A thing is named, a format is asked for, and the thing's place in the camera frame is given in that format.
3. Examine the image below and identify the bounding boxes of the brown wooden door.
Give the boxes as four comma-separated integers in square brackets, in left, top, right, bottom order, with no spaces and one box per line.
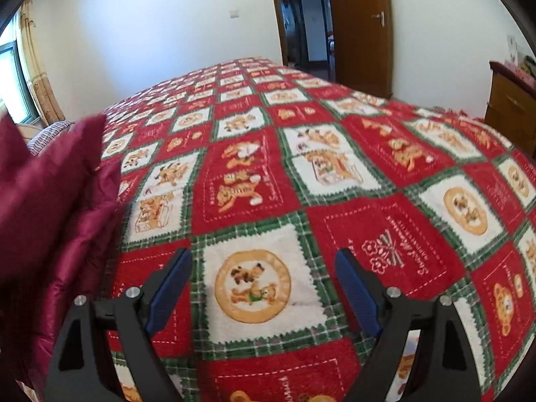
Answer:
[330,0,393,98]

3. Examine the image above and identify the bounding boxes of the grey plaid pillow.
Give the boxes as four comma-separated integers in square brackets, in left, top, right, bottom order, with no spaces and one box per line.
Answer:
[26,120,74,156]

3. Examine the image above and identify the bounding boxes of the window with dark frame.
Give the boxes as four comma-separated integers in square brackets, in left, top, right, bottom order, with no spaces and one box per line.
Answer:
[0,41,38,124]

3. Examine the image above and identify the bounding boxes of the red checkered bedspread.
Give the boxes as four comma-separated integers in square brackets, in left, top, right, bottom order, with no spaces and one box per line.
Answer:
[16,55,536,402]

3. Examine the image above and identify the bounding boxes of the brown wooden dresser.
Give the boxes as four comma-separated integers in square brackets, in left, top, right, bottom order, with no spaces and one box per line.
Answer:
[484,61,536,159]

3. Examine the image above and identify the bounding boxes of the cream wooden headboard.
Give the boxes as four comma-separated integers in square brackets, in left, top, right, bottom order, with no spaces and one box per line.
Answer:
[16,124,42,143]

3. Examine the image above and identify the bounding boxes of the metal door handle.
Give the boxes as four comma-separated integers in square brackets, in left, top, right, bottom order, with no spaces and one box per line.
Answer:
[372,11,385,27]

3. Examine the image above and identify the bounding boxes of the magenta puffer jacket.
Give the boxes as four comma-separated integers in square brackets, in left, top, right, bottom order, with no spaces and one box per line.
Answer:
[1,114,122,401]

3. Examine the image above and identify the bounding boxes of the right beige curtain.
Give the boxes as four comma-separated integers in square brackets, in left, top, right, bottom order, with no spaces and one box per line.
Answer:
[16,0,65,126]

